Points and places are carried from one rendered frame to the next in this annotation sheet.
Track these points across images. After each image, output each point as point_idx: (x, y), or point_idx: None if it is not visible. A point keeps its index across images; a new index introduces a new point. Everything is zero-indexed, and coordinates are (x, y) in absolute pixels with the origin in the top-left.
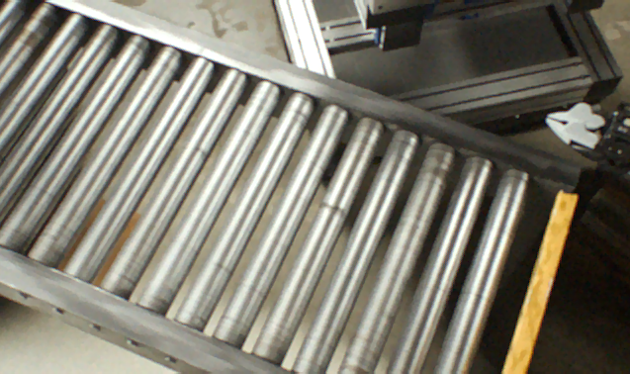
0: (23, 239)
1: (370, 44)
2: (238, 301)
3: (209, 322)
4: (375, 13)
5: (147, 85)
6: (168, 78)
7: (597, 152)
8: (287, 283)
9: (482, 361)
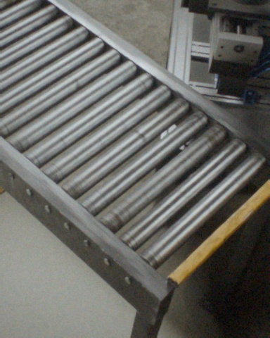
0: None
1: (218, 104)
2: (63, 158)
3: (42, 240)
4: (215, 58)
5: (62, 41)
6: (75, 42)
7: None
8: (95, 160)
9: (218, 335)
